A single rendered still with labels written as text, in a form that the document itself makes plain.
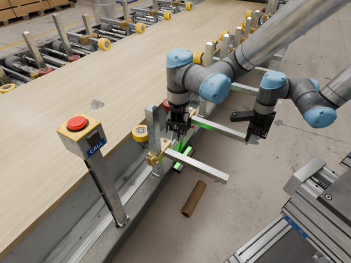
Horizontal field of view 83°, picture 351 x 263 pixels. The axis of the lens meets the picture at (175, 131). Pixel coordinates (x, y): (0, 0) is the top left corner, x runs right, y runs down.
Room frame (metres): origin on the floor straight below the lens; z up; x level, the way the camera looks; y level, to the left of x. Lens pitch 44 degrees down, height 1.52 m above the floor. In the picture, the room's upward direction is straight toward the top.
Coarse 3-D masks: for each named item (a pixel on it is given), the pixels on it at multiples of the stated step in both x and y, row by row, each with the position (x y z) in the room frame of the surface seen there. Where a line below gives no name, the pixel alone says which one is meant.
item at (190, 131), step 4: (192, 124) 0.80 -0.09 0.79; (192, 128) 0.81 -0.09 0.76; (188, 132) 0.76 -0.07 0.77; (192, 132) 0.81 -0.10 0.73; (188, 136) 0.77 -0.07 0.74; (184, 140) 0.73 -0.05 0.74; (176, 144) 0.65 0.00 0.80; (184, 144) 0.73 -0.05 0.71; (172, 148) 0.62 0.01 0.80; (176, 148) 0.65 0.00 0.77; (172, 160) 0.62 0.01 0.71
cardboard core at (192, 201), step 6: (198, 186) 0.85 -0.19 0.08; (204, 186) 0.86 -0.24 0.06; (192, 192) 0.80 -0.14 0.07; (198, 192) 0.80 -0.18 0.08; (192, 198) 0.74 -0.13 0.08; (198, 198) 0.75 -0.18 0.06; (186, 204) 0.70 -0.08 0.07; (192, 204) 0.70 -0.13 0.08; (186, 210) 0.65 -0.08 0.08; (192, 210) 0.66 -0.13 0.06; (186, 216) 0.63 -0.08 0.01
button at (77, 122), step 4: (76, 116) 0.34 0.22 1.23; (80, 116) 0.34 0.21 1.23; (72, 120) 0.33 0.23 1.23; (76, 120) 0.33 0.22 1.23; (80, 120) 0.33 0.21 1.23; (84, 120) 0.33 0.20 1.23; (68, 124) 0.32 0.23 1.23; (72, 124) 0.32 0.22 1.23; (76, 124) 0.32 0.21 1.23; (80, 124) 0.32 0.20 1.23; (84, 124) 0.32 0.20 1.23; (72, 128) 0.31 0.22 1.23; (76, 128) 0.31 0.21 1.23; (80, 128) 0.31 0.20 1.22
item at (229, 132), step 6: (192, 120) 0.77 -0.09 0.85; (198, 120) 0.76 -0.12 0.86; (204, 120) 0.76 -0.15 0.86; (204, 126) 0.73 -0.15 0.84; (210, 126) 0.72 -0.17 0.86; (216, 126) 0.71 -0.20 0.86; (222, 126) 0.71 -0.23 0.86; (216, 132) 0.70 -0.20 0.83; (222, 132) 0.69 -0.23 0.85; (228, 132) 0.67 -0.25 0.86; (234, 132) 0.67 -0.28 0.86; (240, 132) 0.67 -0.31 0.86; (234, 138) 0.66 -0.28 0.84; (240, 138) 0.64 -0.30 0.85
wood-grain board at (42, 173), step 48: (144, 48) 1.58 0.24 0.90; (192, 48) 1.58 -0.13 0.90; (0, 96) 0.91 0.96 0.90; (48, 96) 0.91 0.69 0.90; (96, 96) 0.91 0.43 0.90; (144, 96) 0.91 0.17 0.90; (0, 144) 0.56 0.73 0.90; (48, 144) 0.56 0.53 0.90; (0, 192) 0.34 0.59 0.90; (48, 192) 0.34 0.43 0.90; (0, 240) 0.19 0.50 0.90
